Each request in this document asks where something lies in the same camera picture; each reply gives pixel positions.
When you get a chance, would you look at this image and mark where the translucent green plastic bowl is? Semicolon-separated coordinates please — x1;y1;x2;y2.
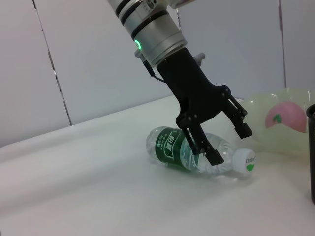
239;87;315;155

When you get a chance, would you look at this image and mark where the black mesh pen holder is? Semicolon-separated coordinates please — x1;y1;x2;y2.
306;103;315;205

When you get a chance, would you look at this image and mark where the clear water bottle green label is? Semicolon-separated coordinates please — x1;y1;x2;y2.
145;125;257;182

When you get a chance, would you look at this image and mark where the left gripper connector cable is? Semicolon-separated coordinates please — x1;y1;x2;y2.
134;50;168;85

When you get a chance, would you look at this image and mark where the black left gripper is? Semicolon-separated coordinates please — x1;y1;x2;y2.
156;47;254;166

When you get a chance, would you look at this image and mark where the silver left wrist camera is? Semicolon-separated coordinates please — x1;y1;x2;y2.
167;0;198;9

